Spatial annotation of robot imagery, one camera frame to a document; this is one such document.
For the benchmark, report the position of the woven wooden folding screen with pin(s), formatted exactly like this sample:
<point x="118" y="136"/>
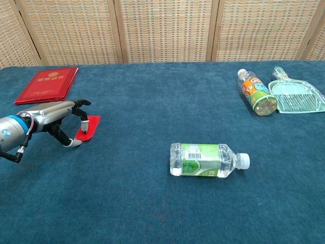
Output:
<point x="162" y="30"/>

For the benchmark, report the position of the red plastic piece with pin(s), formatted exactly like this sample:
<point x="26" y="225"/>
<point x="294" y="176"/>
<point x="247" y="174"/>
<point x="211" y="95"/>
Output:
<point x="93" y="124"/>

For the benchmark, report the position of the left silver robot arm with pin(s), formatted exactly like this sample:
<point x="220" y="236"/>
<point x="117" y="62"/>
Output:
<point x="11" y="132"/>

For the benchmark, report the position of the pale green plastic dustpan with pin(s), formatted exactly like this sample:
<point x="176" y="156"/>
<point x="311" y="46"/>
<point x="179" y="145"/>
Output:
<point x="292" y="94"/>

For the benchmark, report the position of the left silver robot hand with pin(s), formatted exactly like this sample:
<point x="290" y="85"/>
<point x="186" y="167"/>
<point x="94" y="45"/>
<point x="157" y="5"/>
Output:
<point x="50" y="114"/>

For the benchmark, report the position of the red certificate booklet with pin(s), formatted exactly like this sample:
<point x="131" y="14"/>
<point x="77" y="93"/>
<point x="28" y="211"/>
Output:
<point x="47" y="85"/>

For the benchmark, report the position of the clear green-label water bottle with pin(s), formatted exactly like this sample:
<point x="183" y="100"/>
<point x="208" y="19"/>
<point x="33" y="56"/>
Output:
<point x="203" y="160"/>

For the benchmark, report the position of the blue table cloth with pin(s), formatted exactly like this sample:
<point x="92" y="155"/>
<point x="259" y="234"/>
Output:
<point x="152" y="203"/>

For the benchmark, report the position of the orange cartoon-label drink bottle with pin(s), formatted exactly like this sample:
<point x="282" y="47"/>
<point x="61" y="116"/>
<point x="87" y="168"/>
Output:
<point x="256" y="93"/>

